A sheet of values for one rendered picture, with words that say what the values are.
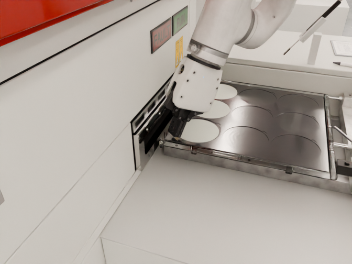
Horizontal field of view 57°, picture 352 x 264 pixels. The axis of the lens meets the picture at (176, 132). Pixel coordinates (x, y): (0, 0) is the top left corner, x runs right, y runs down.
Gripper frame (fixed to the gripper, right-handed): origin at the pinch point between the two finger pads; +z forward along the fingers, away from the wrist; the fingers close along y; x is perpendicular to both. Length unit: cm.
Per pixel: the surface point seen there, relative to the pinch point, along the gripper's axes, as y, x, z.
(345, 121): 40.2, -13.6, -13.4
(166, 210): -3.9, -11.5, 13.8
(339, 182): 25.9, -25.6, -3.1
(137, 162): -6.8, -0.3, 9.5
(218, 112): 14.7, 4.3, -3.7
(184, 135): 2.6, -0.5, 1.8
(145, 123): -6.3, 2.5, 1.4
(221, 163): 11.7, -6.2, 5.1
